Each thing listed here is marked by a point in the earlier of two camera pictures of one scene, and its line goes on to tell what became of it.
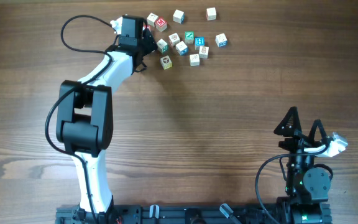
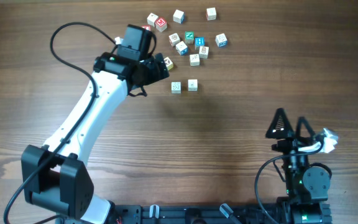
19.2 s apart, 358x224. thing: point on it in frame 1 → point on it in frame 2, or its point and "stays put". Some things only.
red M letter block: (161, 24) stays put
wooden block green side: (162, 46) → (192, 85)
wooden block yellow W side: (166, 62) stays put
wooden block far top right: (211, 14) stays put
